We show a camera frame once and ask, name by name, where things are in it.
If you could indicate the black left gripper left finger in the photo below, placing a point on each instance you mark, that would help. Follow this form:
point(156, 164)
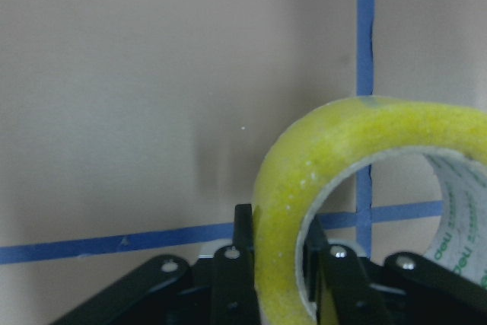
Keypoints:
point(216, 289)

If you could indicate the yellow tape roll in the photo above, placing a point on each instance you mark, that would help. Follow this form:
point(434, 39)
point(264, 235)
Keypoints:
point(316, 153)

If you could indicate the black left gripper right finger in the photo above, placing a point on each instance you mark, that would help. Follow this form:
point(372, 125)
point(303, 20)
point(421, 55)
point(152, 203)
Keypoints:
point(406, 289)

